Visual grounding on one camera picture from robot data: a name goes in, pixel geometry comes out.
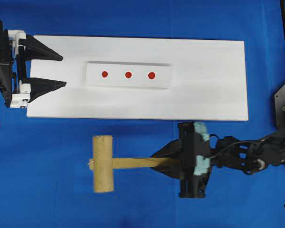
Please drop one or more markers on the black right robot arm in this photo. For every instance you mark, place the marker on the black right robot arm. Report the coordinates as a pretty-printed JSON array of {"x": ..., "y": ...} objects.
[{"x": 248, "y": 156}]

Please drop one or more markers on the blue table mat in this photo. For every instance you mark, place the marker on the blue table mat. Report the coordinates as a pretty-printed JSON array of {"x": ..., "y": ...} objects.
[{"x": 44, "y": 178}]

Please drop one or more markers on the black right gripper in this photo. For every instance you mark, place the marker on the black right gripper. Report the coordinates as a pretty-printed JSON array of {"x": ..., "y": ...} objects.
[{"x": 194, "y": 152}]

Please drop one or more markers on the white foam board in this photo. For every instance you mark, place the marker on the white foam board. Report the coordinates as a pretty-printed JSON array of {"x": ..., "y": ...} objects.
[{"x": 208, "y": 80}]

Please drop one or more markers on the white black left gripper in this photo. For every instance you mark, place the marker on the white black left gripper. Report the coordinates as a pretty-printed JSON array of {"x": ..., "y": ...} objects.
[{"x": 18, "y": 90}]

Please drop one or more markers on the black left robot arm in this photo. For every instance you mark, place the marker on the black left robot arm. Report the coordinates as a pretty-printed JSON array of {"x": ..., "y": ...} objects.
[{"x": 3, "y": 57}]

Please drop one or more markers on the wooden mallet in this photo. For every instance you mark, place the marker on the wooden mallet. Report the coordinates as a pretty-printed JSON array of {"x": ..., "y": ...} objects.
[{"x": 103, "y": 163}]

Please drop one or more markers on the white raised target strip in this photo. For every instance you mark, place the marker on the white raised target strip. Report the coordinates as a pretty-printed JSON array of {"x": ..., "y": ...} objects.
[{"x": 127, "y": 74}]

